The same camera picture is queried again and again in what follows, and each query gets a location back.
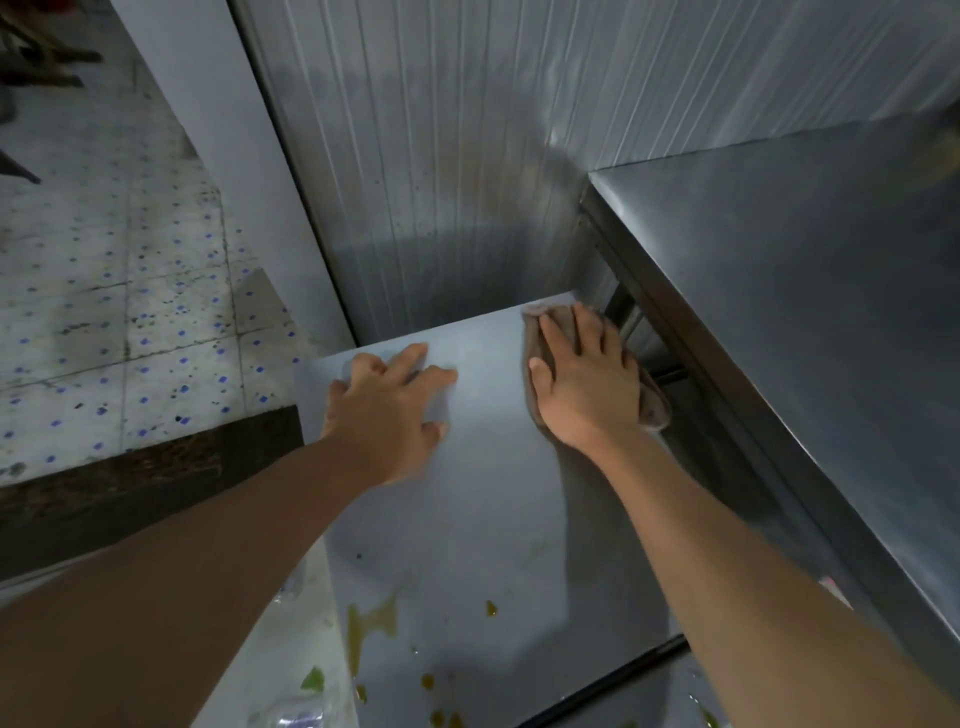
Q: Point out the person's right hand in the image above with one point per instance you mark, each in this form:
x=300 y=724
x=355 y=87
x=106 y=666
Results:
x=589 y=397

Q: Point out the person's left hand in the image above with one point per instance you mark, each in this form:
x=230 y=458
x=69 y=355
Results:
x=379 y=420

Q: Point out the person's left little finger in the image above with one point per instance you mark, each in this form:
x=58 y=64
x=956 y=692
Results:
x=337 y=390

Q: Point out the person's right middle finger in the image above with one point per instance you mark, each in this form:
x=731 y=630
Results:
x=588 y=328

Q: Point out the person's left middle finger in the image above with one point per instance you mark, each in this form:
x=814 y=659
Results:
x=405 y=360

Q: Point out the person's left thumb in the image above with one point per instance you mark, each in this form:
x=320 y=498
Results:
x=433 y=432

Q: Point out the person's right thumb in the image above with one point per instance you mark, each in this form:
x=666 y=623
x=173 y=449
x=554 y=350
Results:
x=541 y=379

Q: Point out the person's right little finger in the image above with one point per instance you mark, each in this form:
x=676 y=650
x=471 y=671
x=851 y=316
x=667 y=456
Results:
x=634 y=382

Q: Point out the brown cleaning cloth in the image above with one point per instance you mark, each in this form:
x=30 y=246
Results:
x=654 y=405

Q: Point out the person's left forearm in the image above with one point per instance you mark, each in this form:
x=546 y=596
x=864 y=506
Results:
x=187 y=592

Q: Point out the person's right forearm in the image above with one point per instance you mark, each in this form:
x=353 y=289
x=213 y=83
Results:
x=735 y=592

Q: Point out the tall stainless steel table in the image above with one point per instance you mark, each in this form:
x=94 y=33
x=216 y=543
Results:
x=795 y=300

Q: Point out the green leaf scrap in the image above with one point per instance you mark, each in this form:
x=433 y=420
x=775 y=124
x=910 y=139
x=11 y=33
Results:
x=313 y=680

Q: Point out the clear plastic bag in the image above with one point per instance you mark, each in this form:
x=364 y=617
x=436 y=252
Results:
x=300 y=712

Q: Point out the dark wooden furniture legs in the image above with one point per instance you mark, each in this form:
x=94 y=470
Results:
x=41 y=56

